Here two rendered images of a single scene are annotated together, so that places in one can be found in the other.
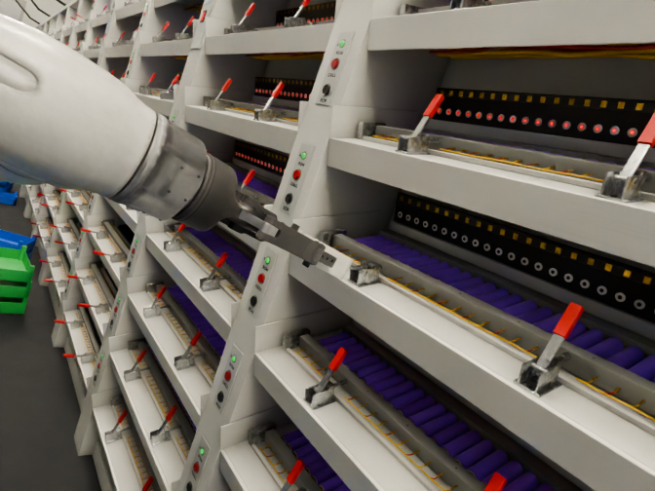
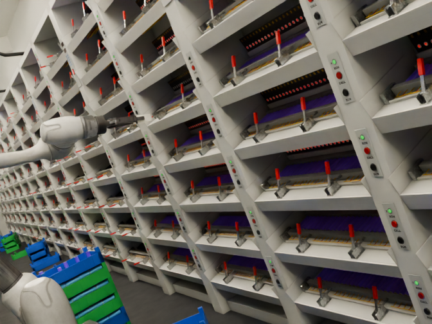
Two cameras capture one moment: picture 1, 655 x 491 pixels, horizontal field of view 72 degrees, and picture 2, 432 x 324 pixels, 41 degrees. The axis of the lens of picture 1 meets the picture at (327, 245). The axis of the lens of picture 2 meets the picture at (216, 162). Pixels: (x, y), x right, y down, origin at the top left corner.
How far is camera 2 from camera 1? 190 cm
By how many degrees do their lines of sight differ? 15
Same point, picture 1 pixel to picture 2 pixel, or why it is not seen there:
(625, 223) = (168, 65)
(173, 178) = (90, 125)
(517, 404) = (184, 113)
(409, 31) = (123, 44)
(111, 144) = (76, 126)
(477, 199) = (157, 77)
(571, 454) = (192, 113)
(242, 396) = (171, 182)
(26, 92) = (59, 128)
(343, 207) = (154, 101)
